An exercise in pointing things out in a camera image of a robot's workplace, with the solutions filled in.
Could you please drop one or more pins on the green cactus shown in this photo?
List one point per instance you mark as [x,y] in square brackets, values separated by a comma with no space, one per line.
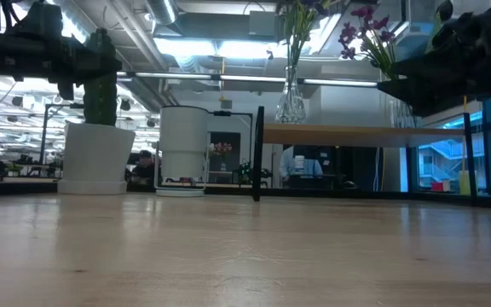
[100,106]

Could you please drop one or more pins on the wooden shelf board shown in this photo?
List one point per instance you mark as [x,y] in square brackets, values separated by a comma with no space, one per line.
[348,135]

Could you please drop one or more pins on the grey ceiling box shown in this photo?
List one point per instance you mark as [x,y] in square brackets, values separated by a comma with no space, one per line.
[262,23]

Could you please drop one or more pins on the clear pitcher with white insert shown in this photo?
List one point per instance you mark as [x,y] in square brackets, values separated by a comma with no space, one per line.
[183,140]

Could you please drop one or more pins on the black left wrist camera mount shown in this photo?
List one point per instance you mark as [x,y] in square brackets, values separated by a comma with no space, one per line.
[41,21]

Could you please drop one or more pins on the pink flower bouquet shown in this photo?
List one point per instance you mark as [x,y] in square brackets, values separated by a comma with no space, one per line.
[222,149]

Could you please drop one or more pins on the black device with green parts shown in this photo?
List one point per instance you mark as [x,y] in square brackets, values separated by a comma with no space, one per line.
[245,164]

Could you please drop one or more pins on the magenta artificial flower bunch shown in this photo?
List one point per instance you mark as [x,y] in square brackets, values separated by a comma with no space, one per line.
[373,42]

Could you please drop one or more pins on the wooden shelf with black frame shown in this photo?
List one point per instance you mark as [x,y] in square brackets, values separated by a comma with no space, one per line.
[258,153]

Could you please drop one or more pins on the long ceiling light bar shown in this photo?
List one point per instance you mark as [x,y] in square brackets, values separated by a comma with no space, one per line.
[177,76]

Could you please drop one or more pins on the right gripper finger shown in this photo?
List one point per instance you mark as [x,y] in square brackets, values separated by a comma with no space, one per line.
[424,68]
[424,96]

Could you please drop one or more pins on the yellow post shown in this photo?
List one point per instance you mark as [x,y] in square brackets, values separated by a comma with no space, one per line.
[465,183]

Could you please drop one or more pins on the red box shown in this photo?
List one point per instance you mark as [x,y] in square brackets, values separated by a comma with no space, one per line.
[439,187]

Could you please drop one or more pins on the white faceted plant pot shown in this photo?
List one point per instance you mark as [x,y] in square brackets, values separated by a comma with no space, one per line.
[96,158]

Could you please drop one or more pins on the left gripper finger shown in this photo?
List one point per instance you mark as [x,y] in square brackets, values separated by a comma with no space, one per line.
[66,87]
[98,55]

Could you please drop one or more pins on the round ribbed glass vase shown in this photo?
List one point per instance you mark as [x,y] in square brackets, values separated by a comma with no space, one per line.
[401,117]

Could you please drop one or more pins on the faceted clear glass vase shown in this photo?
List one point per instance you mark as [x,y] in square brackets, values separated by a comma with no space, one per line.
[290,108]

